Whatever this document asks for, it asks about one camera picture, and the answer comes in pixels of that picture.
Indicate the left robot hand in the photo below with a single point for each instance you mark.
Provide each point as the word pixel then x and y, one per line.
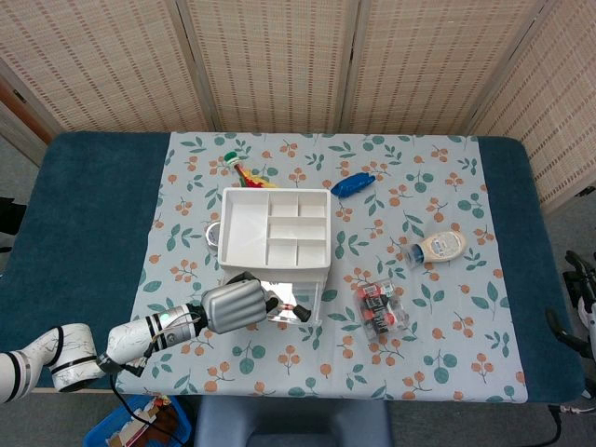
pixel 233 305

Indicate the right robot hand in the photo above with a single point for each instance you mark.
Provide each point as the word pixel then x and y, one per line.
pixel 589 321

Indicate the clear plastic drawer with tile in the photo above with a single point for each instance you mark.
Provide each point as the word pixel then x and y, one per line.
pixel 307 288

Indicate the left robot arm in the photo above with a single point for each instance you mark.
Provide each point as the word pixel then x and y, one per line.
pixel 128 340

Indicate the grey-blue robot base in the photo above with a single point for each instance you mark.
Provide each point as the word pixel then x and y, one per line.
pixel 293 423

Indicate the white drawer organizer box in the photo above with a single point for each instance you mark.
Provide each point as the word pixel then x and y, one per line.
pixel 244 233

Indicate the clear box of red-capped bottles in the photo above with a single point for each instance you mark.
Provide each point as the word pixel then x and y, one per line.
pixel 382 309

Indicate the clear tube with dark cap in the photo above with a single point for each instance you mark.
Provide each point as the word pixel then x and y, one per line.
pixel 302 313

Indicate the clear tape roll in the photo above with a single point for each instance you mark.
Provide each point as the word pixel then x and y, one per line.
pixel 213 235

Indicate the floral print tablecloth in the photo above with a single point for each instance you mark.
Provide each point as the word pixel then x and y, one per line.
pixel 326 368

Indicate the colourful toy bottle green cap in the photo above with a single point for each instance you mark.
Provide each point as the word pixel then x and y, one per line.
pixel 244 174

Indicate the cardboard scraps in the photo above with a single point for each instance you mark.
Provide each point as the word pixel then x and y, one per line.
pixel 135 426

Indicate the mayonnaise squeeze bottle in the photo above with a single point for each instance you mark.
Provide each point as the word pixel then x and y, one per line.
pixel 440 244

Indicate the teal table cover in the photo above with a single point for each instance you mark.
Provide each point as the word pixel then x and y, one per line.
pixel 79 233

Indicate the blue plastic bin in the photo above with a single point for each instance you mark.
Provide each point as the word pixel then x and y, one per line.
pixel 100 430

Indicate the black stand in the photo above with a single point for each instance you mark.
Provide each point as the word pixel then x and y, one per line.
pixel 9 223

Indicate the woven folding screen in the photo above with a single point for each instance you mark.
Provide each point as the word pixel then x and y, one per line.
pixel 279 60

